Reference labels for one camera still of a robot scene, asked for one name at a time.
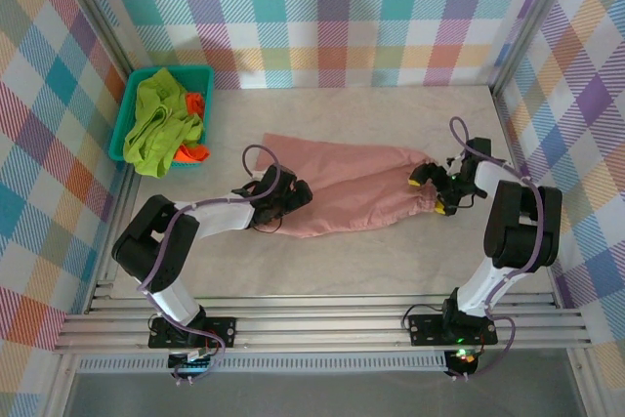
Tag thin black gripper wire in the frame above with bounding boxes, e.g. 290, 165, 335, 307
457, 189, 488, 209
252, 220, 285, 236

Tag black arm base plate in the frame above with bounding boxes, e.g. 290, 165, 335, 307
407, 313, 499, 346
147, 316, 238, 349

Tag slotted grey cable duct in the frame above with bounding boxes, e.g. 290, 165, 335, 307
77, 355, 448, 374

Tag aluminium corner post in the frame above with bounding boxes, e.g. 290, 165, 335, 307
61, 0, 137, 79
489, 0, 582, 96

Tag pink shorts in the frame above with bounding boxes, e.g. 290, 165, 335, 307
261, 132, 440, 240

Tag lime green shorts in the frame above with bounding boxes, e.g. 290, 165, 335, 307
121, 68, 205, 178

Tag small controller board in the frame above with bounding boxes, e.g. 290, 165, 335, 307
446, 347, 479, 367
168, 348, 217, 372

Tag teal plastic basket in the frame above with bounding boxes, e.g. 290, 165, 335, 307
107, 64, 216, 175

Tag aluminium rail frame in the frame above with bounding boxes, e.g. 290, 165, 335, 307
53, 279, 595, 354

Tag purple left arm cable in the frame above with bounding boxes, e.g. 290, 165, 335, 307
136, 145, 282, 387

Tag orange shorts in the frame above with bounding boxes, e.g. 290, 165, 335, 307
174, 91, 212, 165

